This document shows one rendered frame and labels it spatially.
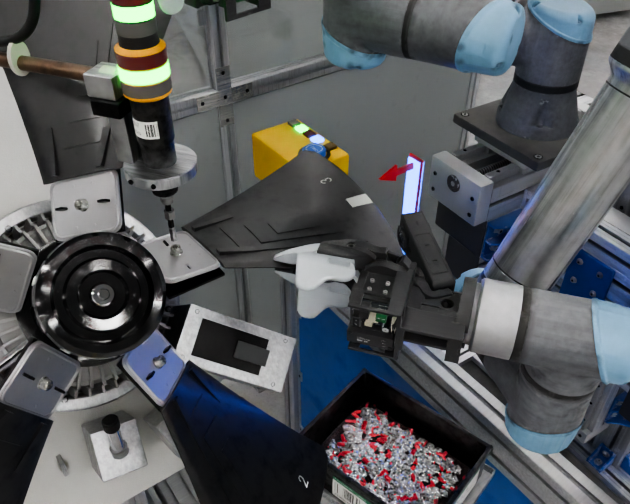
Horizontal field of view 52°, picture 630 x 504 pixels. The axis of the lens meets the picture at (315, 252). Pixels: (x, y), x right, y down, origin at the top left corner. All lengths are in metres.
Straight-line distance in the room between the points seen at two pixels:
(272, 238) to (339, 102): 1.04
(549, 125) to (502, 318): 0.69
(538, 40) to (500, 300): 0.68
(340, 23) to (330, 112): 0.99
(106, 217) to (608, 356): 0.50
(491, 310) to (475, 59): 0.25
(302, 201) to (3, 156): 0.40
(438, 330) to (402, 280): 0.06
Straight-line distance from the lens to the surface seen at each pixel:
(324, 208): 0.78
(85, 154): 0.70
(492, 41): 0.69
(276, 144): 1.13
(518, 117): 1.27
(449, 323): 0.63
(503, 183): 1.25
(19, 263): 0.67
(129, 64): 0.58
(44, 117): 0.74
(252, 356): 0.83
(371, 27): 0.73
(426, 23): 0.71
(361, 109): 1.79
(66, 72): 0.64
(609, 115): 0.69
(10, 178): 0.92
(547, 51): 1.23
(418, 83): 1.91
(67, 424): 0.92
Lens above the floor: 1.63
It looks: 39 degrees down
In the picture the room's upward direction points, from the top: straight up
